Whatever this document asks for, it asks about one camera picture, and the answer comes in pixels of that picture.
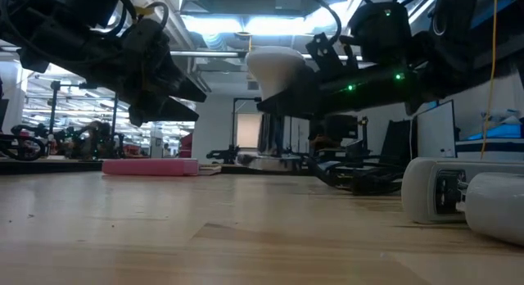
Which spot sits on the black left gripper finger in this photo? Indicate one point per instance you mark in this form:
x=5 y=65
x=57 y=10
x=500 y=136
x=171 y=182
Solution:
x=163 y=113
x=186 y=90

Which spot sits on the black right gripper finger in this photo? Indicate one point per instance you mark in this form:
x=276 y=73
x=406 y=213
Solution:
x=299 y=102

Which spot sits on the black background robot arm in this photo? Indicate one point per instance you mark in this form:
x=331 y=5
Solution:
x=94 y=137
x=20 y=147
x=225 y=155

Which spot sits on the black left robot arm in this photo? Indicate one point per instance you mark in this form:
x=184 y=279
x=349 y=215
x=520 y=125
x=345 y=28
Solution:
x=49 y=31

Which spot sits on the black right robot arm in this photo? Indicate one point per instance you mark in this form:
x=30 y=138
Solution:
x=450 y=51

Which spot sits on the black monitor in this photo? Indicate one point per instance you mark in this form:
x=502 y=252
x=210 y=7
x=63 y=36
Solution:
x=341 y=127
x=395 y=141

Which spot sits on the person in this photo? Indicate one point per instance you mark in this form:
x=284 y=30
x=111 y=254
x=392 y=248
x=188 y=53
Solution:
x=318 y=141

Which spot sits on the pink sponge block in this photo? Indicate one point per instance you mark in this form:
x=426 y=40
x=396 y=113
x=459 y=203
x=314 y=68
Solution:
x=149 y=167

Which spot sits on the grey stapler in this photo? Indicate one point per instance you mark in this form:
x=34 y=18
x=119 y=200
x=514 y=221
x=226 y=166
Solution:
x=425 y=191

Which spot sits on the white plastic bag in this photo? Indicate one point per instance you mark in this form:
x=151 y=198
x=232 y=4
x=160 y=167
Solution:
x=503 y=116

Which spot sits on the blue and white box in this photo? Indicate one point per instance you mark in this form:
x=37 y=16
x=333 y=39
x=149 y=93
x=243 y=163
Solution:
x=499 y=147

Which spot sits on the black background frame stand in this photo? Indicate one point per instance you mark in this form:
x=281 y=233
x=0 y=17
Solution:
x=116 y=129

